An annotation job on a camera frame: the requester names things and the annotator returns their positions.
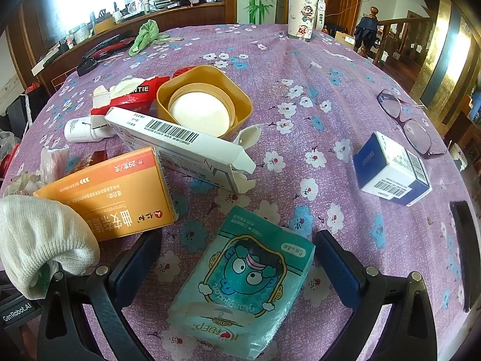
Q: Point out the wooden pencil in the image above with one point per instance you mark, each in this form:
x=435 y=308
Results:
x=174 y=39

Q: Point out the crumpled white paper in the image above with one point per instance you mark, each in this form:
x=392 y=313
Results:
x=20 y=186

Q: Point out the row of countertop items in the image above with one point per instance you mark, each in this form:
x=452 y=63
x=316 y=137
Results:
x=112 y=13

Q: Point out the wooden counter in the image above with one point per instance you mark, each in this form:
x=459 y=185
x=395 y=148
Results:
x=169 y=15

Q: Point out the yellow square container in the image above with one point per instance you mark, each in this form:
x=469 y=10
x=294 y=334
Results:
x=242 y=101

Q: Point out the white plastic scoop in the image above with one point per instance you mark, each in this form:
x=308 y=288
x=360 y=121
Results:
x=248 y=133

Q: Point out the red crumpled wrapper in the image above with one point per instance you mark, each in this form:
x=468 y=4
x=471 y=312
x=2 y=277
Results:
x=184 y=72

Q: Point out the black and red tools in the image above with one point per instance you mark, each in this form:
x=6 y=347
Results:
x=101 y=43

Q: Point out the red hand tool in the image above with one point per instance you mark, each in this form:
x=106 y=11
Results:
x=114 y=46

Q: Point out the white knitted cloth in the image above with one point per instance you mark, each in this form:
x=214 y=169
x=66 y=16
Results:
x=37 y=233

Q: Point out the clear plastic wrapper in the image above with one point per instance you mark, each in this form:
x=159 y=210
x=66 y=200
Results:
x=52 y=163

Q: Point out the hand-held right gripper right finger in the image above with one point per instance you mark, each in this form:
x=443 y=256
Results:
x=338 y=267

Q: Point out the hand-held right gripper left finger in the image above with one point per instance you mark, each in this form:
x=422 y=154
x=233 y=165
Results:
x=131 y=267

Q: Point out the wooden stair railing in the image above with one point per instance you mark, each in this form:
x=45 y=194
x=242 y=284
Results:
x=394 y=26

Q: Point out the white cartoon tumbler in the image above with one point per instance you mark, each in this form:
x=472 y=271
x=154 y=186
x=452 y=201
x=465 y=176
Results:
x=302 y=11

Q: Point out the red white torn packet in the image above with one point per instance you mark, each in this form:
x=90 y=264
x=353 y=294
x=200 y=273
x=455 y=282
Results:
x=131 y=99

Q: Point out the brown red snack packet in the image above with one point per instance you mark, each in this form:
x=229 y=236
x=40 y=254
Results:
x=96 y=157

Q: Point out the white spray bottle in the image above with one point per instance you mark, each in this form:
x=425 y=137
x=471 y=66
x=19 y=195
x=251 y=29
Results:
x=80 y=129

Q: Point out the blue and white small box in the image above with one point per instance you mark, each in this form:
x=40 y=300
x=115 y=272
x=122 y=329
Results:
x=390 y=169

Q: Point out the purple frame eyeglasses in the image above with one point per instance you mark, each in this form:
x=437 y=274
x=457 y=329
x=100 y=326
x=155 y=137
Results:
x=417 y=135

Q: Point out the orange medicine box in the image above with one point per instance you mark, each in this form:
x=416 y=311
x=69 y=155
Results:
x=112 y=195

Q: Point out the purple floral tablecloth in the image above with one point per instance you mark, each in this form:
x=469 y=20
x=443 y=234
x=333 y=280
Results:
x=300 y=120

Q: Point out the dark hanging jacket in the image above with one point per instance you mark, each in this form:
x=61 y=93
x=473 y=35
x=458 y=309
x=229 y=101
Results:
x=366 y=30

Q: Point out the small black object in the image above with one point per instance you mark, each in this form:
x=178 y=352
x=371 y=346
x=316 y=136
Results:
x=87 y=66

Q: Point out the green cloth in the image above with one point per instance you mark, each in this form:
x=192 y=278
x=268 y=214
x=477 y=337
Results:
x=144 y=35

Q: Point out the teal cartoon tissue packet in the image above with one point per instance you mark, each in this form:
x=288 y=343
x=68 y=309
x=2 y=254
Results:
x=240 y=278

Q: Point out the long white barcode box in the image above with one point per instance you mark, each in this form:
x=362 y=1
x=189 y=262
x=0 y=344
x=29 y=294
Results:
x=169 y=131

